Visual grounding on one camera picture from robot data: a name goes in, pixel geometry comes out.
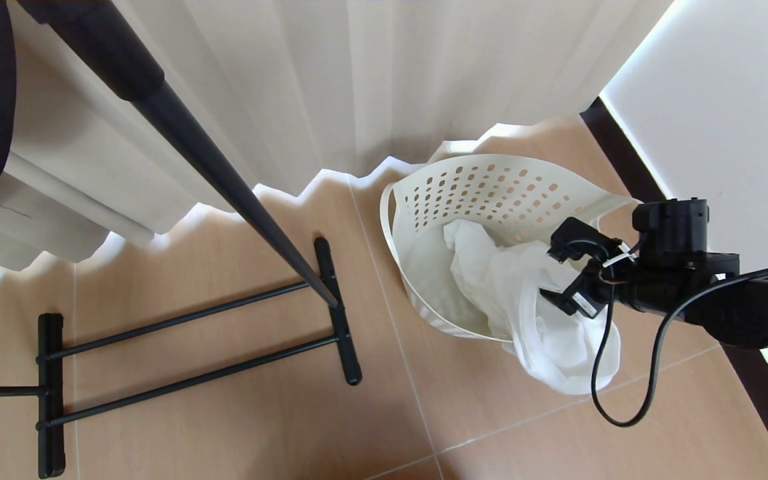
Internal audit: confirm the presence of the black clothes rack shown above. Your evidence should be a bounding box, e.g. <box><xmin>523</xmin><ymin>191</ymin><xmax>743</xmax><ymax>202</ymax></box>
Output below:
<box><xmin>0</xmin><ymin>0</ymin><xmax>363</xmax><ymax>479</ymax></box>

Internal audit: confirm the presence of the beige curtain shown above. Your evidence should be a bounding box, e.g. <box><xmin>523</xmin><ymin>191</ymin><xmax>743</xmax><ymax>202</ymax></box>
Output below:
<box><xmin>0</xmin><ymin>0</ymin><xmax>675</xmax><ymax>295</ymax></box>

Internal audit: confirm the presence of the white garment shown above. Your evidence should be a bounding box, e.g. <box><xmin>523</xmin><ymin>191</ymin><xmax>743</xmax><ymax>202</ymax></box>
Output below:
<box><xmin>442</xmin><ymin>219</ymin><xmax>623</xmax><ymax>396</ymax></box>

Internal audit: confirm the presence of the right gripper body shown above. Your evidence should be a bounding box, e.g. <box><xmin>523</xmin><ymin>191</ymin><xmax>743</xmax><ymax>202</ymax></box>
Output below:
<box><xmin>539</xmin><ymin>264</ymin><xmax>639</xmax><ymax>320</ymax></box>

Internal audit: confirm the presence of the white laundry basket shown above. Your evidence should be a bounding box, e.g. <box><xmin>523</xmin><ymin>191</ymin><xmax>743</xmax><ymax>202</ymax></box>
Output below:
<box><xmin>379</xmin><ymin>154</ymin><xmax>642</xmax><ymax>343</ymax></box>

